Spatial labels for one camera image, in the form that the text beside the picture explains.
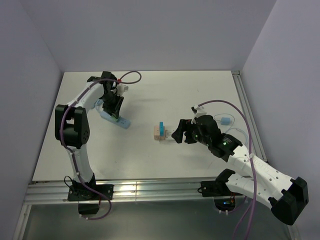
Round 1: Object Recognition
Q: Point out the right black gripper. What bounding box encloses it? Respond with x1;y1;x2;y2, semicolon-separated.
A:
171;118;211;146

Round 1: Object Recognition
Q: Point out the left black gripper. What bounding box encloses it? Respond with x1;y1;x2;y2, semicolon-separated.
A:
101;92;125;119

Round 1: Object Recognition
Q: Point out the green plug adapter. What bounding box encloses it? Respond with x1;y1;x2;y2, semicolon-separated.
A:
111;115;119;122

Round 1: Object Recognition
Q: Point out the blue plug adapter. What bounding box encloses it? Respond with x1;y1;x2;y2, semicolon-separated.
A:
159;121;166;137

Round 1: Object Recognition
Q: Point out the pink cube socket adapter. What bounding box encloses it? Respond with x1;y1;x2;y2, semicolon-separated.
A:
153;125;165;141

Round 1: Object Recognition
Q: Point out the light blue charger with cable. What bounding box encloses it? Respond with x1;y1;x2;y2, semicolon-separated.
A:
213;113;251;148

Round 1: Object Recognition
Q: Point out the white plug adapter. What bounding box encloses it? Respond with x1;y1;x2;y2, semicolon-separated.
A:
164;128;176;143

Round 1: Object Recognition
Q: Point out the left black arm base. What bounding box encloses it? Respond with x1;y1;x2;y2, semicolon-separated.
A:
63;175;114;217

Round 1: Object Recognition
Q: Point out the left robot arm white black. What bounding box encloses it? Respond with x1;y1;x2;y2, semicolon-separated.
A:
54;71;129;200

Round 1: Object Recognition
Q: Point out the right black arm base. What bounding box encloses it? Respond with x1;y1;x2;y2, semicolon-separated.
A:
197;180;247;213

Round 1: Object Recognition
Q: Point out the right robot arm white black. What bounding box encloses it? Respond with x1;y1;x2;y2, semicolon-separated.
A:
171;115;309;226

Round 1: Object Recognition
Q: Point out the light blue power strip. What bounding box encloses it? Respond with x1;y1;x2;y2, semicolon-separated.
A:
95;99;131;129

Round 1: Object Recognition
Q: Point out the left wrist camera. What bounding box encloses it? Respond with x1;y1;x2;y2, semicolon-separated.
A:
116;81;129;95

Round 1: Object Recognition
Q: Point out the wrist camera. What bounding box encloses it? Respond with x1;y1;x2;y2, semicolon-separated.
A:
116;81;129;95
191;104;207;119

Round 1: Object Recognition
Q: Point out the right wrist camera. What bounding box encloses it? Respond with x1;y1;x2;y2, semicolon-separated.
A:
191;104;207;119

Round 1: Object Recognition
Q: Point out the aluminium right rail frame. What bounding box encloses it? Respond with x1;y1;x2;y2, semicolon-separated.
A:
231;70;266;160

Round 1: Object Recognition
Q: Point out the aluminium rail frame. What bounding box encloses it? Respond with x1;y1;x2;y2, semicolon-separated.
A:
231;70;266;160
23;176;298;240

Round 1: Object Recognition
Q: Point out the aluminium front rail frame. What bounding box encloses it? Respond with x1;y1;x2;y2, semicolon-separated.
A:
23;176;298;240

